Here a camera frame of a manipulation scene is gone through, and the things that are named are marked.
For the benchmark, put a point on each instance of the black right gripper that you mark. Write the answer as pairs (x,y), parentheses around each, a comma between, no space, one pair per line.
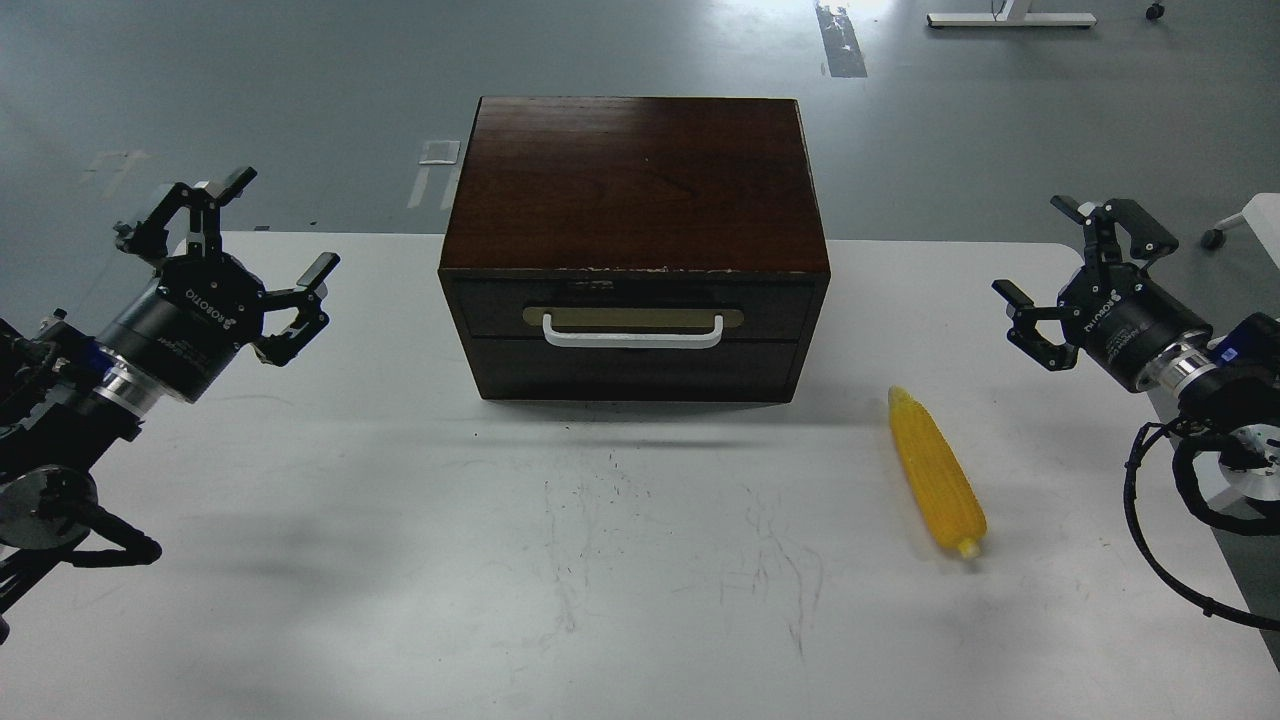
(1111,309)

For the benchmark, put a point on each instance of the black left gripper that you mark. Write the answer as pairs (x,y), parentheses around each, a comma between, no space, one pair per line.
(190,320)

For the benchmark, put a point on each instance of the yellow corn cob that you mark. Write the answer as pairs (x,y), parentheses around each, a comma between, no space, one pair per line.
(943,494)

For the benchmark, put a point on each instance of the drawer with white handle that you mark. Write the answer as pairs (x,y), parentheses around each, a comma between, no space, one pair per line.
(515,309)

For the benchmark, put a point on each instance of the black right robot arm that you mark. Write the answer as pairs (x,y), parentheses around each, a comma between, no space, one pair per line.
(1227,390)

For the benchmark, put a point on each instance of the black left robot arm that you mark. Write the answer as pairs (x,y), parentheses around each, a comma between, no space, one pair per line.
(69,396)

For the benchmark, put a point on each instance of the dark wooden drawer cabinet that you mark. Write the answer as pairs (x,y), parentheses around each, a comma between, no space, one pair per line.
(714,189)

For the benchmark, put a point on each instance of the white chair base with caster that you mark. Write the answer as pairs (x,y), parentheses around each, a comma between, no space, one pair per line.
(1260,214)

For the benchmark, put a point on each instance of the white desk leg base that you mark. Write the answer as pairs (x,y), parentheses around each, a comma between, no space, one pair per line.
(1010,14)

